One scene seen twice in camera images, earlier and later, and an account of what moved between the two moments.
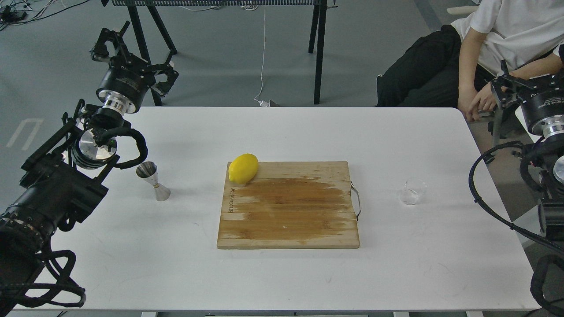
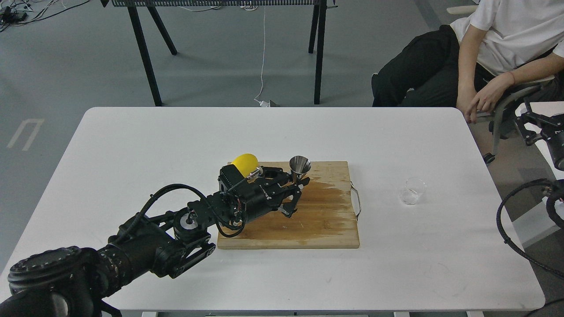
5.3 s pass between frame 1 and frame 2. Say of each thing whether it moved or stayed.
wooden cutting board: stayed
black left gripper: moved
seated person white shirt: stayed
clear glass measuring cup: stayed
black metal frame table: stayed
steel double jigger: moved
